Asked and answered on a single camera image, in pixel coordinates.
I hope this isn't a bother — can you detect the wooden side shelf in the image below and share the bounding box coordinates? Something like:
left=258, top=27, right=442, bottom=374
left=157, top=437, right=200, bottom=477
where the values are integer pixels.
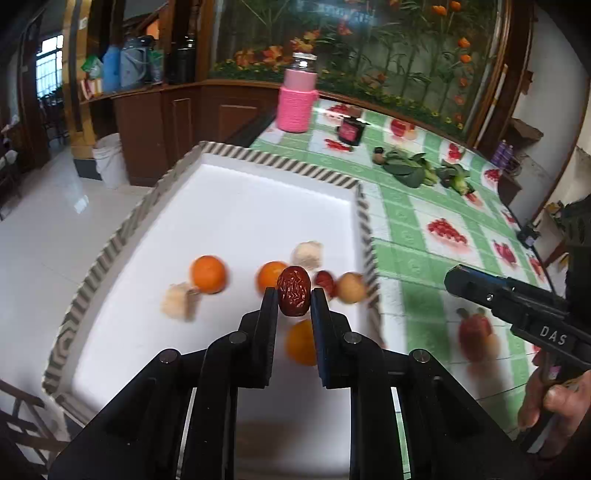
left=496, top=117, right=546, bottom=208

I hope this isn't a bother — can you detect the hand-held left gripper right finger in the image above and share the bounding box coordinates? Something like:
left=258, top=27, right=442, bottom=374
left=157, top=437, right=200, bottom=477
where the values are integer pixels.
left=310, top=287, right=541, bottom=480

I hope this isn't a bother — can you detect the bok choy with dark leaves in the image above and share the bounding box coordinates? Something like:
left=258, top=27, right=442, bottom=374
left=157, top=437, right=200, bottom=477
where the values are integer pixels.
left=382, top=148, right=438, bottom=188

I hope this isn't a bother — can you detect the red date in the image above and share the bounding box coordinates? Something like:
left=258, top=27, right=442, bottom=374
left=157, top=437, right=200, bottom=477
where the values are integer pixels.
left=276, top=265, right=311, bottom=318
left=315, top=270, right=337, bottom=298

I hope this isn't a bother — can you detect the white bucket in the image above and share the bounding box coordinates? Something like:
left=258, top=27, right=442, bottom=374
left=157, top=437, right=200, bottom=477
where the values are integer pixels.
left=92, top=133, right=129, bottom=189

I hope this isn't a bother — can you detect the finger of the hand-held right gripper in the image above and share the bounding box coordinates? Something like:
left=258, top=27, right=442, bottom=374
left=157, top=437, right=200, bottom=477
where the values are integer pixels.
left=444, top=264, right=571, bottom=324

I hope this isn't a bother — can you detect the sugarcane piece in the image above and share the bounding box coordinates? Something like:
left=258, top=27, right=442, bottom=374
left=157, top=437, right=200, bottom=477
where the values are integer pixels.
left=161, top=282, right=204, bottom=321

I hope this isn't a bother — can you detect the black thermos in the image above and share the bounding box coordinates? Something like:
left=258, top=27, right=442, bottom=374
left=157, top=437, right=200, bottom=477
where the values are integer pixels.
left=168, top=37, right=197, bottom=86

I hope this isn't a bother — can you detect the green checkered fruit-print tablecloth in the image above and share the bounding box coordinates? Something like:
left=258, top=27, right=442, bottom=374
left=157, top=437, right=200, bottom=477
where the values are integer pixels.
left=249, top=95, right=568, bottom=435

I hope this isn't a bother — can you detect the pale green bok choy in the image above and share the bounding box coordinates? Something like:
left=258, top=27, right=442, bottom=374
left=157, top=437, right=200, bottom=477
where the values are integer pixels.
left=436, top=159, right=476, bottom=195

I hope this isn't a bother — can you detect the flower wall poster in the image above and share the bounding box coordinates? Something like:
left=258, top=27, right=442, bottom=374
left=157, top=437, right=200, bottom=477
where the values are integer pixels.
left=210, top=0, right=502, bottom=139

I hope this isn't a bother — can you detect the blue water jug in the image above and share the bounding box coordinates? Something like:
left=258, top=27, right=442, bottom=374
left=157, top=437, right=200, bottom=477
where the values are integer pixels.
left=102, top=44, right=123, bottom=93

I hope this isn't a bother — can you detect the pale walnut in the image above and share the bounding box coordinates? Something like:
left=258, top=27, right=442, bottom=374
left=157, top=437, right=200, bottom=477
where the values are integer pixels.
left=291, top=241, right=324, bottom=271

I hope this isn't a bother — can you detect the person's right hand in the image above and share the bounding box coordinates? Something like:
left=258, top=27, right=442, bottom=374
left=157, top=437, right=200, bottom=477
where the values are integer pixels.
left=517, top=351, right=591, bottom=435

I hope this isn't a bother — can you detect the small yellow-brown fruit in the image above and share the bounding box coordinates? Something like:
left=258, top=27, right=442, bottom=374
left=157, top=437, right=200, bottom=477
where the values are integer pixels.
left=335, top=272, right=368, bottom=304

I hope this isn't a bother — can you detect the wooden counter cabinet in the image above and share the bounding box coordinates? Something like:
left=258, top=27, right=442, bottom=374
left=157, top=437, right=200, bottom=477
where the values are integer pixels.
left=81, top=80, right=282, bottom=188

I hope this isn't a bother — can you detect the white tray with striped rim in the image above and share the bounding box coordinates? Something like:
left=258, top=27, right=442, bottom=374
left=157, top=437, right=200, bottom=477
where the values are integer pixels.
left=41, top=141, right=387, bottom=480

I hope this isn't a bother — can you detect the grey water jug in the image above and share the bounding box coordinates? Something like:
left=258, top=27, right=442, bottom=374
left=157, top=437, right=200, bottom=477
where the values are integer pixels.
left=121, top=37, right=153, bottom=88

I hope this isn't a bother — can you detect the orange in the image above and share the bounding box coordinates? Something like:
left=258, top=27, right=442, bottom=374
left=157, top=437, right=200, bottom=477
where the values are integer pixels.
left=190, top=255, right=228, bottom=295
left=285, top=319, right=318, bottom=367
left=256, top=261, right=289, bottom=294

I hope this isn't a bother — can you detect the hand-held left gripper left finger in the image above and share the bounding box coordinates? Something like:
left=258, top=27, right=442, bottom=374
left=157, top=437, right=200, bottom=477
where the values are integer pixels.
left=48, top=287, right=279, bottom=480

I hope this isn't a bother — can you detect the wooden chair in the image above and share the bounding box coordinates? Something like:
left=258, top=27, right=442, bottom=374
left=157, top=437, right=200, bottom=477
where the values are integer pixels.
left=0, top=378, right=70, bottom=467

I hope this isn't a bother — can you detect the jar with pink knit sleeve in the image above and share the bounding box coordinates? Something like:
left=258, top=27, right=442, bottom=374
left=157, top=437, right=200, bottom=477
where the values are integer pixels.
left=276, top=52, right=319, bottom=134

